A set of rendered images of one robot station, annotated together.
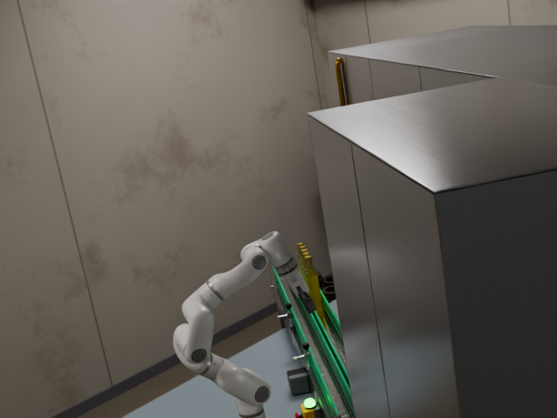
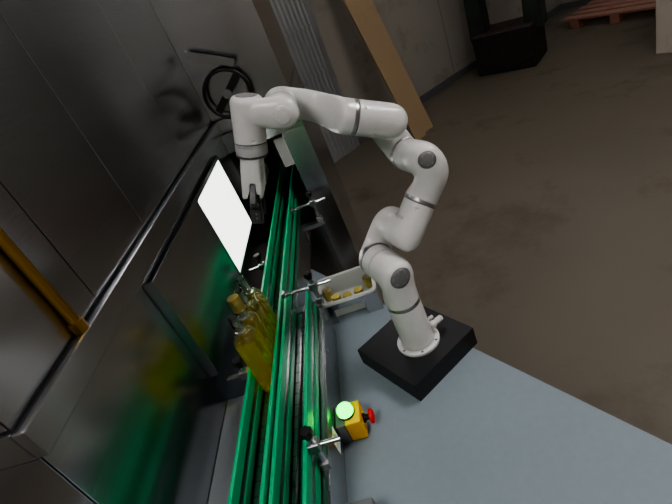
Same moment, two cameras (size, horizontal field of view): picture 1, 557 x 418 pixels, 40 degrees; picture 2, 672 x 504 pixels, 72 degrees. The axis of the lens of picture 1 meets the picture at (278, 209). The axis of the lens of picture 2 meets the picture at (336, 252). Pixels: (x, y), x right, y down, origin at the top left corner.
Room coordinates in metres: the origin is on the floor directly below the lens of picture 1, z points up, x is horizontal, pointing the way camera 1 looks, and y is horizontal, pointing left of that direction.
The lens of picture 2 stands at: (3.45, 0.37, 1.78)
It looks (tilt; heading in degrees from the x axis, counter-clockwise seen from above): 30 degrees down; 195
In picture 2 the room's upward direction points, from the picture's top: 24 degrees counter-clockwise
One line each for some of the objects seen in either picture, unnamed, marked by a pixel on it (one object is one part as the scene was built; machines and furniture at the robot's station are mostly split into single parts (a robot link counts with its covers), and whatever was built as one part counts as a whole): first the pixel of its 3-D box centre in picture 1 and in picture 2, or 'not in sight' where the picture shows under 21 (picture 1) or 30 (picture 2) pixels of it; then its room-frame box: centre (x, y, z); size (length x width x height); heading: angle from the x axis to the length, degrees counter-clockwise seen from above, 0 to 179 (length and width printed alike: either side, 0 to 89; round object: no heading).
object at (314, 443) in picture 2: (302, 359); (326, 445); (2.84, 0.01, 0.94); 0.07 x 0.04 x 0.13; 96
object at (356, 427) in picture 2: (311, 415); (352, 421); (2.67, 0.01, 0.79); 0.07 x 0.07 x 0.07; 6
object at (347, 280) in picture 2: not in sight; (348, 293); (2.12, -0.01, 0.80); 0.22 x 0.17 x 0.09; 96
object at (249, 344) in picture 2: not in sight; (258, 357); (2.56, -0.19, 0.99); 0.06 x 0.06 x 0.21; 5
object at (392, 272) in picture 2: (249, 391); (392, 278); (2.44, 0.21, 1.05); 0.13 x 0.10 x 0.16; 28
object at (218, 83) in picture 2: not in sight; (228, 93); (1.45, -0.32, 1.49); 0.21 x 0.05 x 0.21; 96
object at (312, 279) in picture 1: (312, 283); not in sight; (3.48, -0.10, 1.02); 0.06 x 0.06 x 0.28; 6
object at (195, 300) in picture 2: not in sight; (214, 245); (2.13, -0.37, 1.15); 0.90 x 0.03 x 0.34; 6
